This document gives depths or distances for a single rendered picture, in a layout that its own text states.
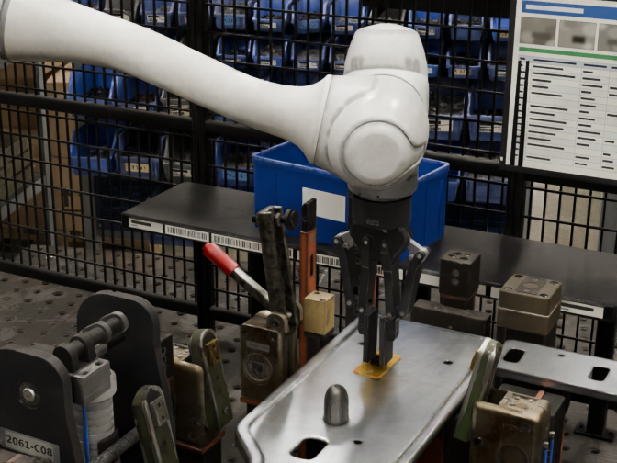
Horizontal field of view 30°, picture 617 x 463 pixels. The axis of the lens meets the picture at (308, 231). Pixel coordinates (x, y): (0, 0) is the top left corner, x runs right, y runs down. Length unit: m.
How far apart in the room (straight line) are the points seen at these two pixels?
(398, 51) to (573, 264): 0.66
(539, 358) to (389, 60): 0.51
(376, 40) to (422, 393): 0.47
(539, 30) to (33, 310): 1.25
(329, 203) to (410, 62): 0.58
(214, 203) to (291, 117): 0.90
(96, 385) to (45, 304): 1.32
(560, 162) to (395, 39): 0.65
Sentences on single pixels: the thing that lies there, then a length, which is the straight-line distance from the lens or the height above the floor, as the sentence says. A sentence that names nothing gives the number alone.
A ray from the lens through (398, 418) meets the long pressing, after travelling 1.48.
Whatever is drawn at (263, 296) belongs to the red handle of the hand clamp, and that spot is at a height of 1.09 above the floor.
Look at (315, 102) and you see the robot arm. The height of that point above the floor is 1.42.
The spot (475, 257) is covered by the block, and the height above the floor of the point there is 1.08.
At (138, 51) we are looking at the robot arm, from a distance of 1.40.
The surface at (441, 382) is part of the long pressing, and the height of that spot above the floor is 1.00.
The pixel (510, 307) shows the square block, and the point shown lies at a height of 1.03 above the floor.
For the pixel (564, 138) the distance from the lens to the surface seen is 1.95.
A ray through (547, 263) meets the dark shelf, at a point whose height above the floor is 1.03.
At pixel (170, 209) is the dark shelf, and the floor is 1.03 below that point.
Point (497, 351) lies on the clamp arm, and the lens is 1.41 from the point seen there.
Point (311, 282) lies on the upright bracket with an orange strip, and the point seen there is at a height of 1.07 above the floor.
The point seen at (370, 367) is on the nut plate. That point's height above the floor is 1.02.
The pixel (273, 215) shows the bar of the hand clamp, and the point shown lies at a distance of 1.56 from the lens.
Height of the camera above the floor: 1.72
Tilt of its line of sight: 20 degrees down
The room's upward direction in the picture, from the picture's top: 1 degrees clockwise
